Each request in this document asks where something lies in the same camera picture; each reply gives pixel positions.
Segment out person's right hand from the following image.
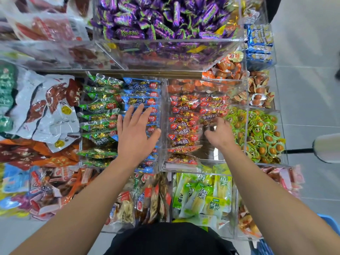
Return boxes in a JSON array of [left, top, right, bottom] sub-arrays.
[[204, 117, 237, 152]]

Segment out person's left hand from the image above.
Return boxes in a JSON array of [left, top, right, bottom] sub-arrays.
[[116, 103, 161, 168]]

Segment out clear acrylic snack shelves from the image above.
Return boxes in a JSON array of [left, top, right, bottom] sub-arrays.
[[0, 0, 306, 242]]

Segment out beef cube packets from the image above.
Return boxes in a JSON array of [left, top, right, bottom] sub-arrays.
[[167, 93, 232, 165]]

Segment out row of green beef packets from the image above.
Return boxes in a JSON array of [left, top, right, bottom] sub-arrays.
[[77, 73, 125, 168]]

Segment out row of blue beef packets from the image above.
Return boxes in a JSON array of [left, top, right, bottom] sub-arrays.
[[122, 77, 163, 173]]

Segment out blue plastic shopping basket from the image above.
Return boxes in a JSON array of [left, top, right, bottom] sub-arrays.
[[250, 212, 340, 255]]

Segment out person's right forearm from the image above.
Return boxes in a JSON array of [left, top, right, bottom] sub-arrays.
[[220, 146, 340, 255]]

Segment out person's left forearm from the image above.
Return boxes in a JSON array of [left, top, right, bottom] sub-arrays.
[[11, 157, 139, 255]]

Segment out person's black clothing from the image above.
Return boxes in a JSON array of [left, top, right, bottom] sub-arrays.
[[103, 222, 240, 255]]

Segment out pile of green egg packets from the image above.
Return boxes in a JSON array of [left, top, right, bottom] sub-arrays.
[[226, 108, 288, 165]]

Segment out pile of lime green packets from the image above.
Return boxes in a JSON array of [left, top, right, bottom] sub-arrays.
[[172, 164, 234, 226]]

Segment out pile of beige packets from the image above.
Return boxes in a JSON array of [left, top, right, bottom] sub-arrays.
[[103, 172, 173, 232]]

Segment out pile of orange brown packets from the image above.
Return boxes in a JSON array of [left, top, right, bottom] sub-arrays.
[[167, 50, 277, 109]]

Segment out pile of white meat packets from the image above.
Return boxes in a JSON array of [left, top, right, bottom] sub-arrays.
[[8, 69, 83, 152]]

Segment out pile of red brown packets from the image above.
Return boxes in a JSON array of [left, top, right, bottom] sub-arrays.
[[29, 166, 93, 216]]

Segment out pile of dark orange packets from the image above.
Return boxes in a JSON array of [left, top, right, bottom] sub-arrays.
[[0, 136, 80, 168]]

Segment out pile of blue orange packets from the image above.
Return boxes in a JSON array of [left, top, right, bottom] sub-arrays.
[[244, 24, 277, 67]]

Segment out blue toy candy packet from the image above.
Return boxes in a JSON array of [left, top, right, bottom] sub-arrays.
[[0, 163, 30, 193]]

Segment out pile of purple candies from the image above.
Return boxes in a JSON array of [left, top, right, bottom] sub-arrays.
[[90, 0, 242, 40]]

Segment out green vacuum packet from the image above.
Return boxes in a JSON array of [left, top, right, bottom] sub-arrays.
[[0, 61, 17, 133]]

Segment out pile of red sausage packets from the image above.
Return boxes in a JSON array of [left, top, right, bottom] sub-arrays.
[[0, 0, 93, 64]]

